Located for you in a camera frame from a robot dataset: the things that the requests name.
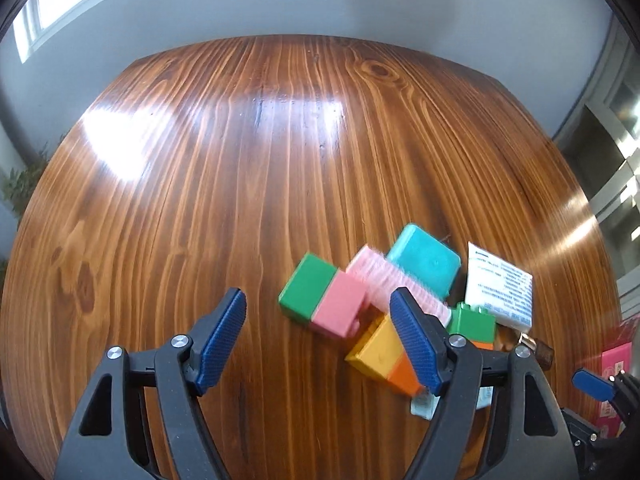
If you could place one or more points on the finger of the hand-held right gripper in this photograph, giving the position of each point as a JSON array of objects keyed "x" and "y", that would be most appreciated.
[
  {"x": 592, "y": 385},
  {"x": 580, "y": 427}
]

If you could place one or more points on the pink hair roller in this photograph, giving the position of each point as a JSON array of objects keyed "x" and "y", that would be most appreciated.
[{"x": 375, "y": 272}]

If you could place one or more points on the pink tin box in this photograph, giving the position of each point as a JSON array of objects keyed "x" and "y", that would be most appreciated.
[{"x": 617, "y": 362}]

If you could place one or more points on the window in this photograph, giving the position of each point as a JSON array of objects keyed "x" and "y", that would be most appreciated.
[{"x": 40, "y": 20}]

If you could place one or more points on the small white labelled box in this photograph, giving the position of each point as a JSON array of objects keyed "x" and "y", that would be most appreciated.
[{"x": 422, "y": 406}]

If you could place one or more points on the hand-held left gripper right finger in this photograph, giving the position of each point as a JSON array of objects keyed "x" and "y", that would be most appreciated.
[{"x": 415, "y": 345}]

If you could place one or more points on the green plant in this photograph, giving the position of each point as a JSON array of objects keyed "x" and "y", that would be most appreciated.
[{"x": 20, "y": 180}]

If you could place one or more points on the white wipes pack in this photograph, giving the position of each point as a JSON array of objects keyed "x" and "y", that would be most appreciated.
[{"x": 500, "y": 285}]

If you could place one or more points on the green pink block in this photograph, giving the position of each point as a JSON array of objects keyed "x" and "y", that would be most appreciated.
[{"x": 320, "y": 295}]

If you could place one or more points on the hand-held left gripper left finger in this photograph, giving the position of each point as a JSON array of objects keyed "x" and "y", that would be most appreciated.
[{"x": 222, "y": 340}]

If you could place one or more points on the teal plastic box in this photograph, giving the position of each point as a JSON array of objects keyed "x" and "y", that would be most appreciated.
[{"x": 425, "y": 260}]

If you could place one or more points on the green orange building block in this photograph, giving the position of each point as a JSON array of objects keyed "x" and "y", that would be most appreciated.
[{"x": 470, "y": 322}]

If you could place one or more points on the orange yellow block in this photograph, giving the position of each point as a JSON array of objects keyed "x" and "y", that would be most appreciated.
[{"x": 380, "y": 350}]

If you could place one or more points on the wooden desktop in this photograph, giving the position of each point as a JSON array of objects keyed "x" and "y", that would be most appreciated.
[{"x": 200, "y": 185}]

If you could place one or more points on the small brown glass bottle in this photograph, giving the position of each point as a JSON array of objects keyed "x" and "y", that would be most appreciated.
[{"x": 539, "y": 351}]

